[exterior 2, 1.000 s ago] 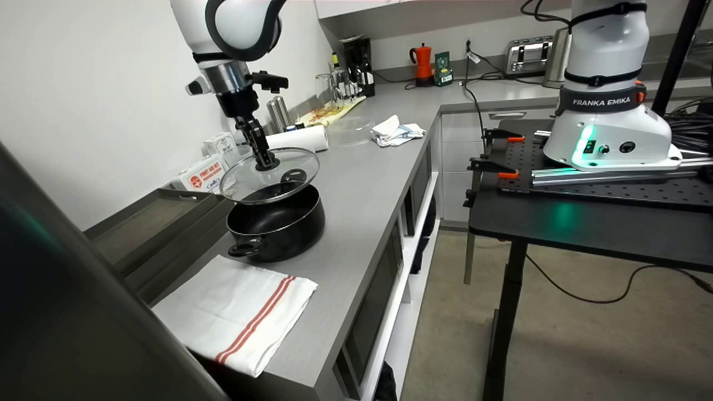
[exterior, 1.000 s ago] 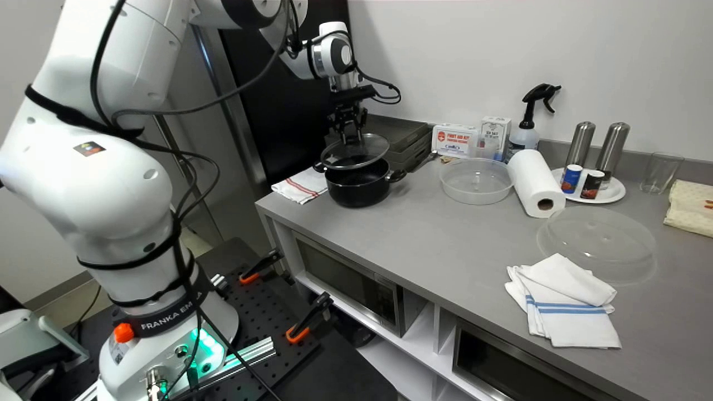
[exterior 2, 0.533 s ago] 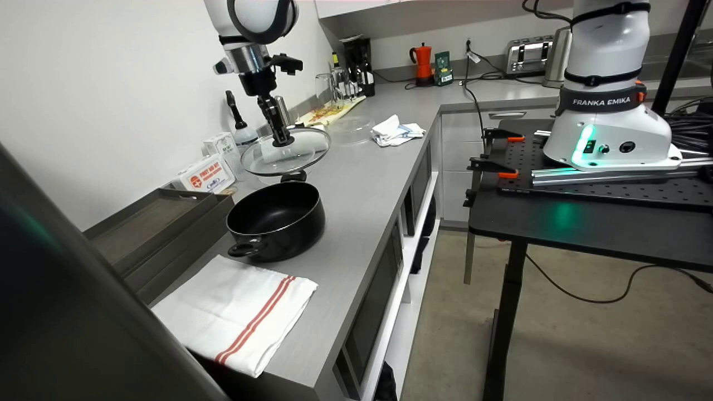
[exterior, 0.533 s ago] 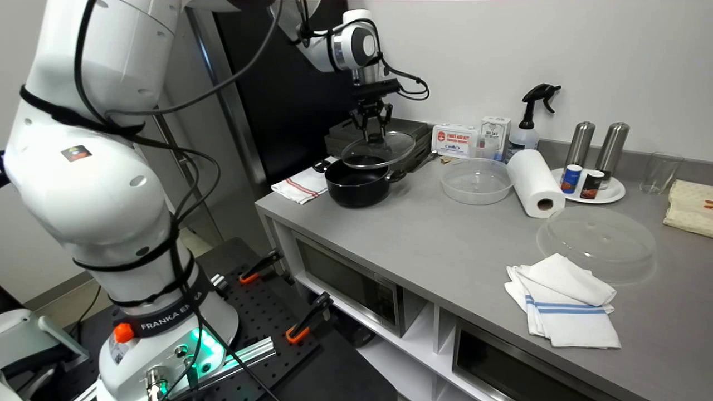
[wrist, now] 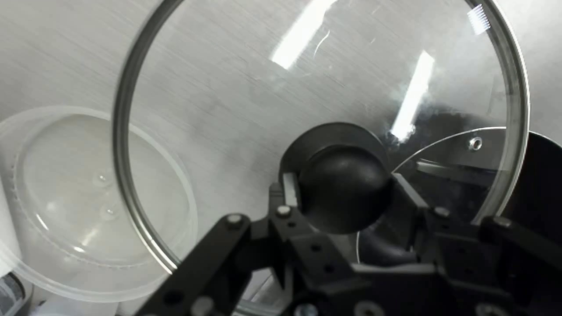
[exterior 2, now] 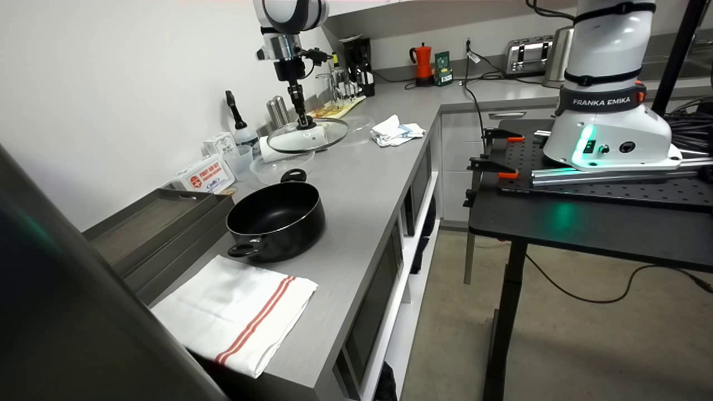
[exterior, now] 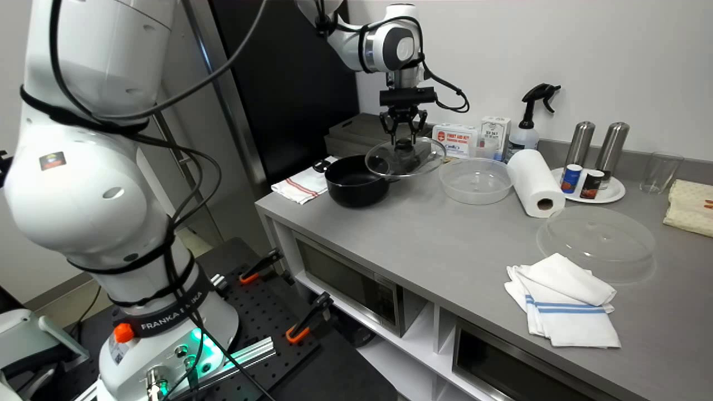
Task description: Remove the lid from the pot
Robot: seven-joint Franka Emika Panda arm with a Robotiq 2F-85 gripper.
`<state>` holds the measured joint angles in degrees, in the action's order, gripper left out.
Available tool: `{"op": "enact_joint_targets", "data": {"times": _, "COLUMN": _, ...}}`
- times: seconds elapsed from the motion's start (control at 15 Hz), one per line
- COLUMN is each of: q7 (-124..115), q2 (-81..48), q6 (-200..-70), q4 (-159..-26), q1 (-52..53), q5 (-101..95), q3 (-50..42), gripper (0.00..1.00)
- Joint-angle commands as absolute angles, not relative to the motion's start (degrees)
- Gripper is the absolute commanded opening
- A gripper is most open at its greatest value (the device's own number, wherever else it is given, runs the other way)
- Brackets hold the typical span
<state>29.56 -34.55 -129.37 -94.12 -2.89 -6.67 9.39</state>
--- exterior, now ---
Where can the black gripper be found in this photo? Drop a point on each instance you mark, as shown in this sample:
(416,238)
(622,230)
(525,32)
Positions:
(404,115)

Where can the glass pot lid black knob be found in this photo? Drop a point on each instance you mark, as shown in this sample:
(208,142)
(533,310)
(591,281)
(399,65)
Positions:
(416,164)

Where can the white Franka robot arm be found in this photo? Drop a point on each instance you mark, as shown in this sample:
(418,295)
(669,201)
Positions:
(81,192)

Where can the black cooking pot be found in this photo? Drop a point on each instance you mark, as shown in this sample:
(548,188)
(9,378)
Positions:
(358,188)

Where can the white box red print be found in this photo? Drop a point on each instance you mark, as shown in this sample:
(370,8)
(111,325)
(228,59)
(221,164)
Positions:
(454,138)

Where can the small white carton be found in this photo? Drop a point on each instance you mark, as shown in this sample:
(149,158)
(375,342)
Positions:
(492,136)

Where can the black backdrop panel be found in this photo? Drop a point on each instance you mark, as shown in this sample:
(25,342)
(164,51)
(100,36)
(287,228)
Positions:
(298,89)

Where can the white red-striped cloth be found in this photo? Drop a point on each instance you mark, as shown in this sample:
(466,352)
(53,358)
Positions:
(298,185)

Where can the white spray bottle black trigger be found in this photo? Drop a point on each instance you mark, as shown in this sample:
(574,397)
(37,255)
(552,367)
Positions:
(528,135)

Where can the white paper towel roll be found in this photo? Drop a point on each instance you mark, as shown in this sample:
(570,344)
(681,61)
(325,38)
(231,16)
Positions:
(533,182)

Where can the steel counter cabinet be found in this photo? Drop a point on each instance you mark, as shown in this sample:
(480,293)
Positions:
(349,281)

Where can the small blue can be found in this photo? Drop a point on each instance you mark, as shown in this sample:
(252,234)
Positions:
(572,178)

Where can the steel cylinder shaker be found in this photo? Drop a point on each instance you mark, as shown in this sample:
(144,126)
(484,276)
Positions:
(580,144)
(614,146)

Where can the grey leaning panel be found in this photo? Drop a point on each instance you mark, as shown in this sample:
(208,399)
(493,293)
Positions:
(225,112)

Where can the small dark can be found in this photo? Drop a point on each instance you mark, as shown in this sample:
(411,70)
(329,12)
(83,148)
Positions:
(591,183)

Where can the orange black clamp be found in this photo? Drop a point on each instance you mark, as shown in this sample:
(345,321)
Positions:
(258,270)
(309,320)

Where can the white round plate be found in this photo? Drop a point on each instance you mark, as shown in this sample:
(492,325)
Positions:
(611,195)

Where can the white blue-striped towel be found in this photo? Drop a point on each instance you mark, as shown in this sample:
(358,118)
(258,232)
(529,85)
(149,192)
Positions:
(564,302)

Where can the black perforated base board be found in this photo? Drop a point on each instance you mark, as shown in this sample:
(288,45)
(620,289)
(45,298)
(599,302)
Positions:
(258,313)

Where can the clear glass cup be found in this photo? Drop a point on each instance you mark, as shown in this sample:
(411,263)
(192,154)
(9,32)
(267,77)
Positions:
(658,176)

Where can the pale yellow folded cloth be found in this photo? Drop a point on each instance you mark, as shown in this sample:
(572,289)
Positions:
(691,208)

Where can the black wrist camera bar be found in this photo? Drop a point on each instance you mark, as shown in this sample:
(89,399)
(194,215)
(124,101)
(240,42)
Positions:
(406,97)

